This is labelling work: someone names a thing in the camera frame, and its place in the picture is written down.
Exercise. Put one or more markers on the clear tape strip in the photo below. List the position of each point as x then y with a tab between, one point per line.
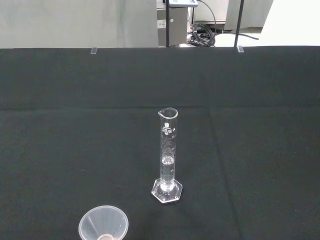
240	49
93	50

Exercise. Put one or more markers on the grey metal cabinet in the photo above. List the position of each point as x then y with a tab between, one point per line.
178	22

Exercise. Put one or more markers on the clear plastic funnel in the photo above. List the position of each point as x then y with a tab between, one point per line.
92	225

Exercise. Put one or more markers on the blue-grey device box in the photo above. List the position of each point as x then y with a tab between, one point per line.
183	2

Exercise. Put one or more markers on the black bench cloth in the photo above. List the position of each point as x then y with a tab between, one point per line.
75	125

